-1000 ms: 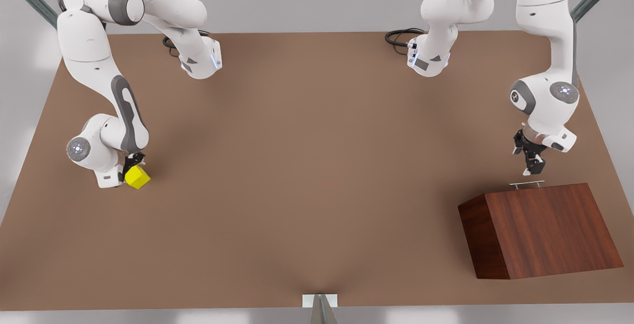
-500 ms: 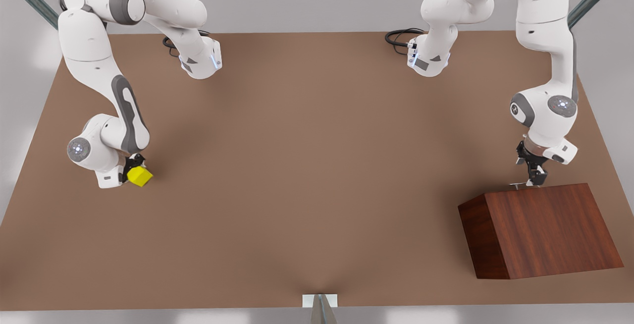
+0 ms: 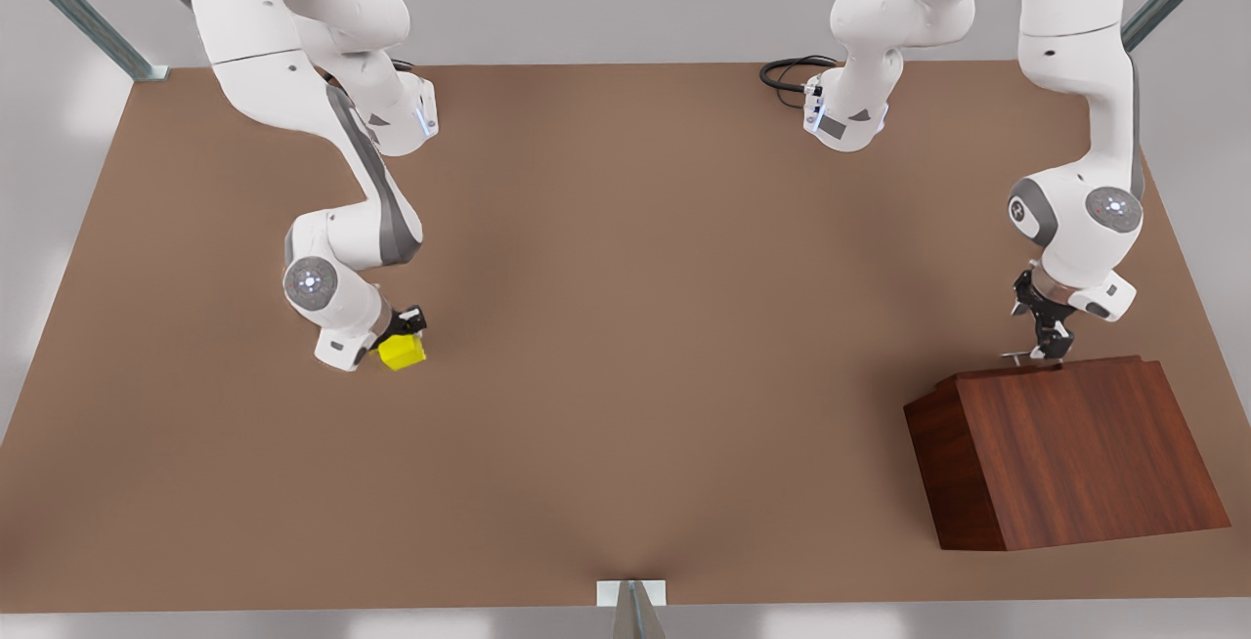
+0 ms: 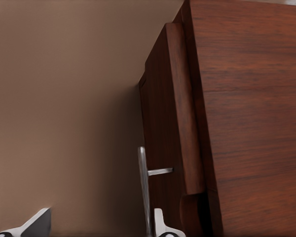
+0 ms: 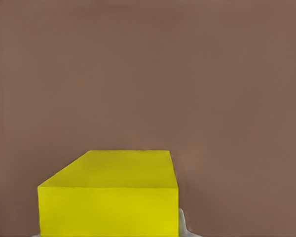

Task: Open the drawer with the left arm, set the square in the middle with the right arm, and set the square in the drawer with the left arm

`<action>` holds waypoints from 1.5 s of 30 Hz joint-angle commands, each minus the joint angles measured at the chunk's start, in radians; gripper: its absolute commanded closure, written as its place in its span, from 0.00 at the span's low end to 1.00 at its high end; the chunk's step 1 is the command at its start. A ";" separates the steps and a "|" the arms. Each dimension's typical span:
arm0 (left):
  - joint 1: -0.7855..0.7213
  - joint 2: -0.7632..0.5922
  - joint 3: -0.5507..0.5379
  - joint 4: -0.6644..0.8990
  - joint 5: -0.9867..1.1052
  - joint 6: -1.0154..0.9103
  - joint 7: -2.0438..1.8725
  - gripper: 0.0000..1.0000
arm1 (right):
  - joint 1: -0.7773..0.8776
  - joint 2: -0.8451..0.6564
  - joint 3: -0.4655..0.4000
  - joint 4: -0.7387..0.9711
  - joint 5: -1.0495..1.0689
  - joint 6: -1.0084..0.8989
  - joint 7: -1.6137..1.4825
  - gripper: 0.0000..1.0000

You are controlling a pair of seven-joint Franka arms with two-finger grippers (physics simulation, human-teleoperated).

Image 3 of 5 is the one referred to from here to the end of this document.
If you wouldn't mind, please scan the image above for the yellow cube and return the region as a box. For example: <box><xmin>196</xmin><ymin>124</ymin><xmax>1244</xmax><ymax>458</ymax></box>
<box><xmin>378</xmin><ymin>332</ymin><xmax>428</xmax><ymax>372</ymax></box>

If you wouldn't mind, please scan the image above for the brown wooden drawer cabinet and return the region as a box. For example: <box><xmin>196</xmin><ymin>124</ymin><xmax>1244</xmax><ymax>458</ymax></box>
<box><xmin>903</xmin><ymin>356</ymin><xmax>1232</xmax><ymax>552</ymax></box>

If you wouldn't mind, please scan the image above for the black cable loop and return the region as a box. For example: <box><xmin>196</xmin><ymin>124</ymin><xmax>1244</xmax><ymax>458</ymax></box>
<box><xmin>759</xmin><ymin>55</ymin><xmax>841</xmax><ymax>109</ymax></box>

